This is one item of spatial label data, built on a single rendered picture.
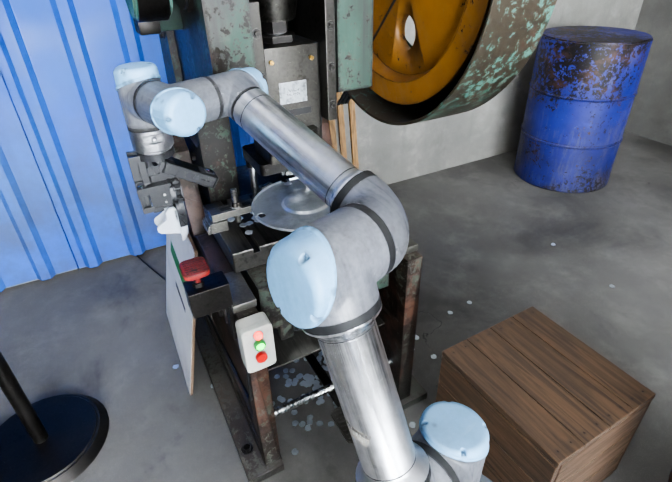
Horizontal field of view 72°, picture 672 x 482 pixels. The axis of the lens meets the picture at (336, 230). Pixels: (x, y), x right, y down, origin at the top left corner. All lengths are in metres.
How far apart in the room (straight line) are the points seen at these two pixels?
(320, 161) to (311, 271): 0.23
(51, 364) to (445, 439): 1.67
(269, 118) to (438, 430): 0.59
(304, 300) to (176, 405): 1.30
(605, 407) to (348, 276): 0.99
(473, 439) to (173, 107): 0.71
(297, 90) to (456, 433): 0.81
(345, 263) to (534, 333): 1.06
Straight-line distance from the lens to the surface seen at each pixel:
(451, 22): 1.23
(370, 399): 0.67
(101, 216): 2.51
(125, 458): 1.77
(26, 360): 2.25
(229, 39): 1.05
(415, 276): 1.35
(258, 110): 0.81
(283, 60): 1.15
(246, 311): 1.16
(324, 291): 0.55
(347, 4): 1.15
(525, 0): 1.09
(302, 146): 0.75
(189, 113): 0.80
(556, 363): 1.49
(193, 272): 1.07
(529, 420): 1.34
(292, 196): 1.26
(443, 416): 0.88
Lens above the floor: 1.38
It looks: 32 degrees down
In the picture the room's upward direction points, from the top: 2 degrees counter-clockwise
